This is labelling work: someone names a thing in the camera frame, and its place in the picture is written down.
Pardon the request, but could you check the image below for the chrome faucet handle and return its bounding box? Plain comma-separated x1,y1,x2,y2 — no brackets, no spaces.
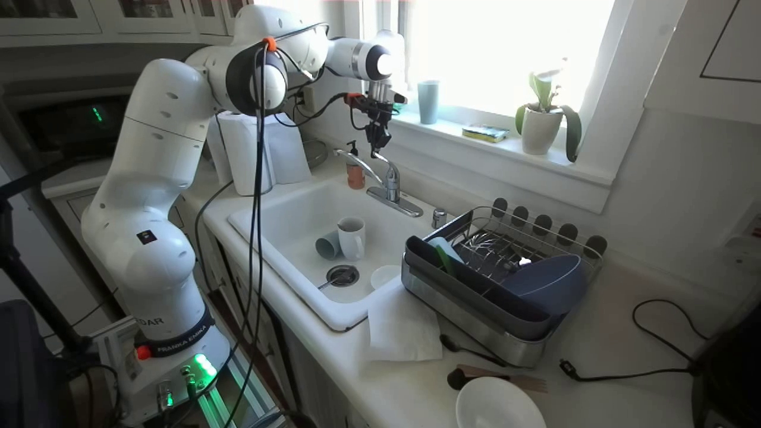
370,152,401,190

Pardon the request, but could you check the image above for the white bowl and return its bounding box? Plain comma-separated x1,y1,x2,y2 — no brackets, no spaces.
452,376,548,428

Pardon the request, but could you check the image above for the black appliance with green light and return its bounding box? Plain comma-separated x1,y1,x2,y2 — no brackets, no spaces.
14,89,133,162

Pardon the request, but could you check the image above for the black tripod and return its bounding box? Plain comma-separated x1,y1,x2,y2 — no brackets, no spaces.
0,152,96,365

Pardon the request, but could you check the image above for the black brush wooden handle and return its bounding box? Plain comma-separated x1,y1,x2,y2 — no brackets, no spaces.
445,362,548,394

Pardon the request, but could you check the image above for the steel dish rack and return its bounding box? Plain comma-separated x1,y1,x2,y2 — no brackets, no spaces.
400,195,610,369

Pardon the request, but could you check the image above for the folded white paper towel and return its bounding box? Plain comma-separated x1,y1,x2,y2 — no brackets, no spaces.
364,288,447,365

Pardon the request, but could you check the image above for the robot base with green lights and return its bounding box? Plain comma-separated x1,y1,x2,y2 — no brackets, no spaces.
86,315,279,428

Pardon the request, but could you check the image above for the white ceramic mug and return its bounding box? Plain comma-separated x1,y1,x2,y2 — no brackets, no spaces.
334,215,369,262

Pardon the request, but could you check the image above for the steel sink drain strainer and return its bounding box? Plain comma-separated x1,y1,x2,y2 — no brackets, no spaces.
323,262,361,289

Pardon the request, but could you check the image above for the pale green kitchen utensil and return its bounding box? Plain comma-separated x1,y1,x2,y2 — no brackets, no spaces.
425,234,466,269

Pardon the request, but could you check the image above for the teal tumbler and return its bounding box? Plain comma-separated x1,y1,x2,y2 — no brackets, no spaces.
416,78,439,125

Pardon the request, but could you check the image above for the green potted plant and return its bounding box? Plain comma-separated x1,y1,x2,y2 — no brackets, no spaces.
510,67,585,163

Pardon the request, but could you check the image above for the white plant pot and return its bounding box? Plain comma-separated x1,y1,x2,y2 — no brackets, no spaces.
517,104,566,156

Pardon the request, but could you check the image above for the glass door wall cabinet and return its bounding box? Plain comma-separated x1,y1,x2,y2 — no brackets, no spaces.
0,0,256,45

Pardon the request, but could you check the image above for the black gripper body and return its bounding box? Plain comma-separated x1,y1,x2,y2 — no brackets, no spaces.
364,78,400,132

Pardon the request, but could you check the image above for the teal plastic cup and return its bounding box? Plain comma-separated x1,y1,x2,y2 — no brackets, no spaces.
314,227,345,262

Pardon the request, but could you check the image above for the window with white frame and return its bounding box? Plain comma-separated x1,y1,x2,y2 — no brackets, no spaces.
340,0,692,215

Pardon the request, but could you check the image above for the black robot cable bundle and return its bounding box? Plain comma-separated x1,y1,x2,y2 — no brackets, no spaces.
193,38,275,428

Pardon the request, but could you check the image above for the green yellow sponge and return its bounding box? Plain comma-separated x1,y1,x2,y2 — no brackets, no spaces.
459,123,508,144

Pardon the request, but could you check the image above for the blue bowl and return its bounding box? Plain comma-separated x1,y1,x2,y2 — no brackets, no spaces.
502,252,589,319

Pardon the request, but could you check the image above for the white ceramic sink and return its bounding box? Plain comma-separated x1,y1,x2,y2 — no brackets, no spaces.
226,175,447,333

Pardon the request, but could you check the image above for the black power cable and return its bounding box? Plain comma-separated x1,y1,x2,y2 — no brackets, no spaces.
557,295,711,384

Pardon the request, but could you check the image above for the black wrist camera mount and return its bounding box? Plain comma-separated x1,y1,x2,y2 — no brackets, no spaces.
345,89,375,113

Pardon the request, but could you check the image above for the black countertop appliance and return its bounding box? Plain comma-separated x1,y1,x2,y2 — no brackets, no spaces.
688,303,761,428

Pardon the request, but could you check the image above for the chrome faucet base plate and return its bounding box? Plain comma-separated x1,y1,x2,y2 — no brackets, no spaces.
364,186,425,221

